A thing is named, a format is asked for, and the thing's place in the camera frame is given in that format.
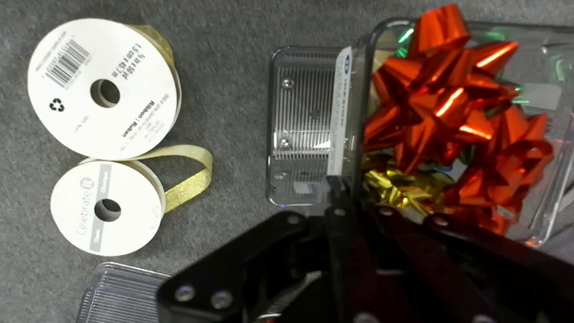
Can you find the clear ribbed plastic container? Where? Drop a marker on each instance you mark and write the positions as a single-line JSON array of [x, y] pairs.
[[121, 291], [302, 103]]

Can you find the clear plastic container with bows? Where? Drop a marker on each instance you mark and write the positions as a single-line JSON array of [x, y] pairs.
[[545, 96]]

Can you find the large white ribbon spool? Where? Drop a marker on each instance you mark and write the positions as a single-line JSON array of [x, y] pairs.
[[96, 58]]

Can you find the small white gold-ribbon spool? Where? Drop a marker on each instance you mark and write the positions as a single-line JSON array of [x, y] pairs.
[[80, 215]]

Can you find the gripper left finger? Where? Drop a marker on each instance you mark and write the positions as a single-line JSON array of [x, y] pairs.
[[233, 264]]

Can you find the red foil gift bow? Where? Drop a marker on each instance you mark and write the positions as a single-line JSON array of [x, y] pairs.
[[441, 89], [511, 166]]

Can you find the gold foil gift bow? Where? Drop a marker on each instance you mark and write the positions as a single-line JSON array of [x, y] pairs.
[[394, 186]]

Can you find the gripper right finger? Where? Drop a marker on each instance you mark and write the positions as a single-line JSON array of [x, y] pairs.
[[493, 278]]

